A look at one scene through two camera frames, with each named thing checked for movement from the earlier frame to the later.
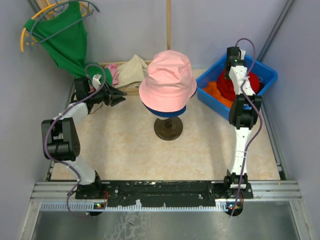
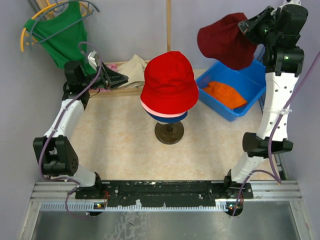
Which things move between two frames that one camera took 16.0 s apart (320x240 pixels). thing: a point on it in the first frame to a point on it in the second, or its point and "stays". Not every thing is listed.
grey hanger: (35, 23) stays
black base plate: (163, 193) stays
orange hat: (213, 90) stays
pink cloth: (114, 69) stays
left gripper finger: (115, 92) to (112, 78)
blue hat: (165, 114) to (166, 119)
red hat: (225, 88) to (169, 86)
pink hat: (169, 83) to (160, 114)
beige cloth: (131, 74) stays
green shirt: (65, 36) stays
